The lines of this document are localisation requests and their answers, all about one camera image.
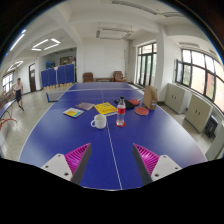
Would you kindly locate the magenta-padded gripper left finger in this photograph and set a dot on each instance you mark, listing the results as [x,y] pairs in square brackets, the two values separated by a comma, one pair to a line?
[56,165]

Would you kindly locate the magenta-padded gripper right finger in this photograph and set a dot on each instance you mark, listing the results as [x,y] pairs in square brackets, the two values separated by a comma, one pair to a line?
[165,165]

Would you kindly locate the clear bottle with red label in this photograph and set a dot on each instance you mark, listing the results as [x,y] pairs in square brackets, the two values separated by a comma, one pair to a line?
[121,111]

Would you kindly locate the yellow booklet with blue border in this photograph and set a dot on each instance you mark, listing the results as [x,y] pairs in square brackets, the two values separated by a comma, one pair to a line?
[73,112]

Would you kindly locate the red table tennis paddle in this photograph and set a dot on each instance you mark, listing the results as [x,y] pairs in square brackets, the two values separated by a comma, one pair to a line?
[135,102]
[142,111]

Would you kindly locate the white mug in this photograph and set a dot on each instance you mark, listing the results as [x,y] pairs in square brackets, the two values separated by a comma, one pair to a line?
[100,121]

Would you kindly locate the white cabinet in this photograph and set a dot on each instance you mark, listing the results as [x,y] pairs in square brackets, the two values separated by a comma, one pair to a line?
[176,98]
[198,113]

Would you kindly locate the grey book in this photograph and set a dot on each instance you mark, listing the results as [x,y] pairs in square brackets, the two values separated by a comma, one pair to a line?
[85,106]

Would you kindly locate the table tennis net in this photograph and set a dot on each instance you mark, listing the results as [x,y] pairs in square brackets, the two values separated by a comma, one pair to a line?
[55,96]

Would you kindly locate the brown cardboard box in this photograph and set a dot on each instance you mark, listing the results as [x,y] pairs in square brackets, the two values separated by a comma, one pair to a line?
[150,97]

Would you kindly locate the black table tennis paddle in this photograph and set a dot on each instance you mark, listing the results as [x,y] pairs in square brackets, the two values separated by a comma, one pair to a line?
[129,104]

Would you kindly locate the yellow book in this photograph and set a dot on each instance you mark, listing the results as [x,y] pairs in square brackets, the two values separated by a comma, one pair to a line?
[105,108]

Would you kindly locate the blue table tennis table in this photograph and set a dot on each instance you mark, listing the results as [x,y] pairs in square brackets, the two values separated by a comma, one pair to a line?
[6,109]

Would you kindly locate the person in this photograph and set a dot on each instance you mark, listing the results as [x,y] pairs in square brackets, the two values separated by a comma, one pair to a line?
[18,91]

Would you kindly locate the blue folding partition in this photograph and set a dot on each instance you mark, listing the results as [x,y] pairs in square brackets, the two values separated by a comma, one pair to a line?
[58,75]

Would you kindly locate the dark door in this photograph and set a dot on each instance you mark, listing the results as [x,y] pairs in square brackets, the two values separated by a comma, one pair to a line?
[32,78]

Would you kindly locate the brown armchair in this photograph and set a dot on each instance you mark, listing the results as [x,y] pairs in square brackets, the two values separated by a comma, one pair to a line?
[119,76]
[88,77]

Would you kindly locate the wide black-framed window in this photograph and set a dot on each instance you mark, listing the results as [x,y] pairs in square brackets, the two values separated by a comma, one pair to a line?
[200,78]

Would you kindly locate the tall black-framed window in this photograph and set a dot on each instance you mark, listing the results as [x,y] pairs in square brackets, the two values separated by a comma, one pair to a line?
[146,65]

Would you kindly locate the ceiling lights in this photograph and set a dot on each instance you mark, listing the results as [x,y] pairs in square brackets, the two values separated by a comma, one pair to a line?
[41,43]

